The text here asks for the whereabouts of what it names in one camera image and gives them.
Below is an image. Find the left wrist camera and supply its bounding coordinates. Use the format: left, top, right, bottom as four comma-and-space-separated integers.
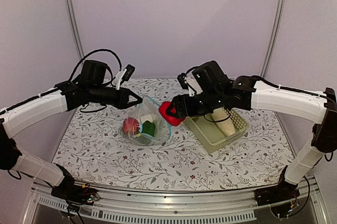
112, 64, 135, 90

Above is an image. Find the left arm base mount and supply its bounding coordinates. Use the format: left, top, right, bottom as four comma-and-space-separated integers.
51, 164, 100, 205

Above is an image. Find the beige perforated plastic basket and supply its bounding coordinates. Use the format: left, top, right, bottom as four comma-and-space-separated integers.
184, 109, 249, 154

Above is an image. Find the aluminium frame post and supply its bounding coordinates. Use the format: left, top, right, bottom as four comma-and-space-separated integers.
260, 0, 285, 78
64, 0, 84, 59

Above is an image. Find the red toy pepper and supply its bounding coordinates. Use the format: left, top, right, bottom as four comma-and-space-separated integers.
158, 101, 185, 126

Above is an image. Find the floral table mat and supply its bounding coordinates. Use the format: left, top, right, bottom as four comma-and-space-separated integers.
51, 77, 298, 191

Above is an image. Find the right aluminium frame post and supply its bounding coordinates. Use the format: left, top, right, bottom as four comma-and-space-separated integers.
260, 0, 285, 78

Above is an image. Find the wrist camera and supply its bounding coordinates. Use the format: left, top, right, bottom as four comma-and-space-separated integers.
112, 64, 135, 90
177, 73, 202, 97

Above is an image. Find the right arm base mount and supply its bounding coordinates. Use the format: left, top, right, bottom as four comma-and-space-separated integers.
254, 167, 300, 218

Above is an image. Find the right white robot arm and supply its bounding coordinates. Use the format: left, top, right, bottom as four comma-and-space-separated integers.
160, 60, 336, 201

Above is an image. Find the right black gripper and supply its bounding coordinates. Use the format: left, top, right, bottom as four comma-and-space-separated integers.
165, 88, 224, 119

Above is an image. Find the red toy apple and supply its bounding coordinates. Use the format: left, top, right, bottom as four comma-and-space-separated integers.
123, 117, 140, 135

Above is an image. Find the green toy vegetable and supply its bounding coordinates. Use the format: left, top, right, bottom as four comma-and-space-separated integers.
141, 121, 156, 136

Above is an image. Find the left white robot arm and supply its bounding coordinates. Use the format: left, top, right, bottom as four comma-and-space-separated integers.
1, 56, 143, 200

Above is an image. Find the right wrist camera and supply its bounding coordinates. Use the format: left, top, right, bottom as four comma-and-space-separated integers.
177, 73, 202, 97

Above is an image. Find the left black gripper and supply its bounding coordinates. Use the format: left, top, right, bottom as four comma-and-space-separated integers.
88, 84, 143, 109

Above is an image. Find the left aluminium frame post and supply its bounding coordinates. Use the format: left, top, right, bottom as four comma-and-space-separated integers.
64, 0, 84, 59

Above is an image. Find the clear zip top bag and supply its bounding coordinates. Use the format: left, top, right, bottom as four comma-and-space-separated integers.
119, 96, 172, 146

